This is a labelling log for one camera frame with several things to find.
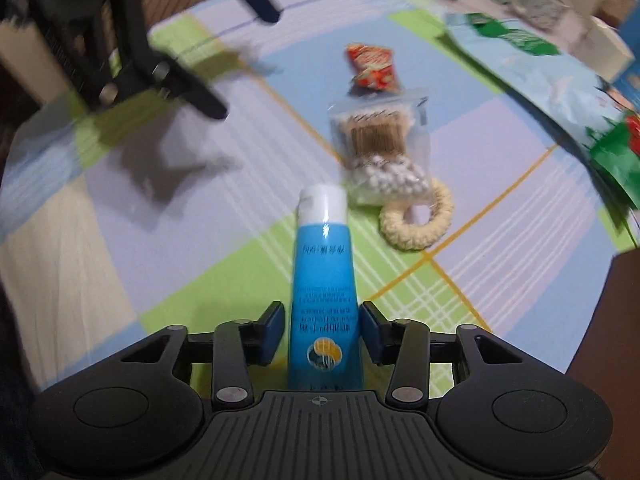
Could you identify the blue cream tube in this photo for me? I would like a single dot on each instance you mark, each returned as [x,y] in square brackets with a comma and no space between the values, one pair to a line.
[324,342]

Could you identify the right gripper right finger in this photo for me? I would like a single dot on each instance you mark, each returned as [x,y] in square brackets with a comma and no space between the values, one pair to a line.
[403,345]

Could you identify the red white candy packet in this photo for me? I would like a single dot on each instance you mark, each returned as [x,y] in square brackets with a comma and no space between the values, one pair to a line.
[374,67]

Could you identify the white mug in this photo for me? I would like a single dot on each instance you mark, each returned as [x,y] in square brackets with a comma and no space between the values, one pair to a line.
[603,50]

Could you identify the plaid tablecloth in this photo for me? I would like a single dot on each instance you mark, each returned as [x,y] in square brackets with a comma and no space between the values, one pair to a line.
[116,225]

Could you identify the light blue snack bag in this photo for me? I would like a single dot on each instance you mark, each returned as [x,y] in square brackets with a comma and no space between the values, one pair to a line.
[566,90]

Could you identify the patterned cup with spoon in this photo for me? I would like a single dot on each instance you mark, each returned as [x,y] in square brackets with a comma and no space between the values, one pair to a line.
[542,14]

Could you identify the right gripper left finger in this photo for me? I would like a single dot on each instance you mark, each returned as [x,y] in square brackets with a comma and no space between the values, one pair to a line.
[239,345]

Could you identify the green snack bag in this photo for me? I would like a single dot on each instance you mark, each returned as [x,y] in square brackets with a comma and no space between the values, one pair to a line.
[615,153]

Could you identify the brown cardboard box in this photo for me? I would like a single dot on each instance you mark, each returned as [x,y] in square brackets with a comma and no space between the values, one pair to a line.
[607,361]

